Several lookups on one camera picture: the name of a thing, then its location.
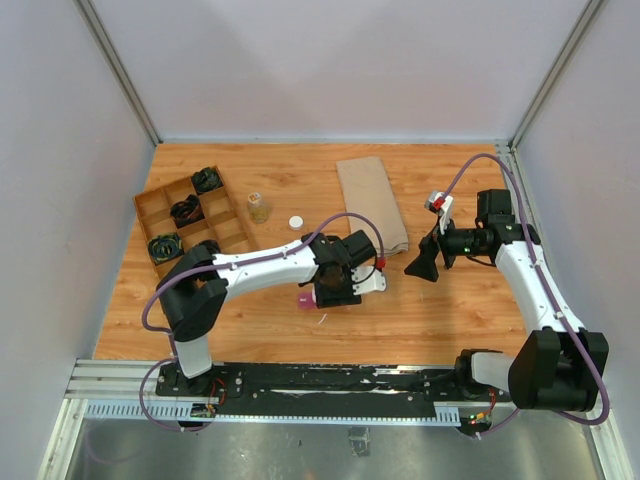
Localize black coiled cable top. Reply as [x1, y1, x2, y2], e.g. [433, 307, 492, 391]
[192, 168, 224, 195]

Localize left aluminium frame post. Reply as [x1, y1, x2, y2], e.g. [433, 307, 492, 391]
[73, 0, 162, 147]

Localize right aluminium frame post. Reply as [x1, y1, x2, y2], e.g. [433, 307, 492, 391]
[508, 0, 608, 150]

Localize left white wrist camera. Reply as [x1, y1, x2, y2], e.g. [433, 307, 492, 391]
[351, 260, 387, 295]

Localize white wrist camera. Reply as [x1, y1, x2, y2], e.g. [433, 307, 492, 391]
[425, 191, 454, 234]
[351, 260, 387, 295]

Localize grey slotted cable duct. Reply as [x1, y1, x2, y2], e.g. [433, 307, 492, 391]
[84, 398, 461, 427]

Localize black green coiled cable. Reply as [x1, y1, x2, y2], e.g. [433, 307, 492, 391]
[147, 232, 183, 266]

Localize pink weekly pill organizer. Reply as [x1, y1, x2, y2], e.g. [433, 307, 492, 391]
[297, 292, 316, 309]

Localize clear bottle yellow capsules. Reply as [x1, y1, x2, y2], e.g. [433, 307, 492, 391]
[247, 192, 271, 224]

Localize wooden compartment tray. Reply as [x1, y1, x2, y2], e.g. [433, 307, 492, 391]
[133, 166, 257, 279]

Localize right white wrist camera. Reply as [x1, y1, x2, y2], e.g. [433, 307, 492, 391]
[425, 191, 454, 234]

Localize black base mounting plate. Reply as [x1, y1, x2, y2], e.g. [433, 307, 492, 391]
[155, 363, 509, 413]

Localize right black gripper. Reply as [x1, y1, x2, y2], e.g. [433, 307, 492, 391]
[405, 212, 487, 281]

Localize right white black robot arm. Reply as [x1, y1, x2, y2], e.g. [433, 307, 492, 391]
[404, 189, 609, 412]

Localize purple cable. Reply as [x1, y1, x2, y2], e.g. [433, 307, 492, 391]
[442, 152, 612, 441]
[137, 212, 386, 434]

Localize white bottle cap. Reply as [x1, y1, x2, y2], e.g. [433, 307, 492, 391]
[288, 215, 304, 230]

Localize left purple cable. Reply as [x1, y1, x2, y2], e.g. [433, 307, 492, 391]
[137, 212, 386, 434]

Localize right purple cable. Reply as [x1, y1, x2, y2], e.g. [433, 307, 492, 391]
[442, 152, 612, 441]

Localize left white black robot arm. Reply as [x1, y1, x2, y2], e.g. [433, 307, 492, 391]
[153, 230, 387, 396]

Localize aluminium frame post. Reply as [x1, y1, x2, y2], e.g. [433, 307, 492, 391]
[508, 0, 608, 150]
[73, 0, 162, 147]

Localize black coiled cable middle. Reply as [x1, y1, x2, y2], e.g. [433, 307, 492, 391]
[169, 194, 205, 226]

